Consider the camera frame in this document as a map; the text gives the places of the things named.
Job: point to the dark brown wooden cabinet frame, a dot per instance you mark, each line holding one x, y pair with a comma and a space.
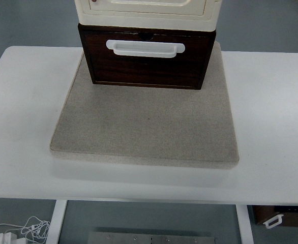
81, 38

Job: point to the beige grey fabric mat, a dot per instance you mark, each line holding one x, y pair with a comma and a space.
144, 127

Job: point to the cream plastic cabinet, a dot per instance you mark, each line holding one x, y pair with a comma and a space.
149, 23

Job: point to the brown wooden box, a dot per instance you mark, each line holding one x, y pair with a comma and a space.
296, 218

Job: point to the grey metal plate with screws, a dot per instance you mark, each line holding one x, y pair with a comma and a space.
151, 238

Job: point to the white power adapter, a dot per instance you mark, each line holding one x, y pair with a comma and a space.
6, 238

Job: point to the white table leg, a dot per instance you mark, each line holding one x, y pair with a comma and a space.
244, 223
57, 221

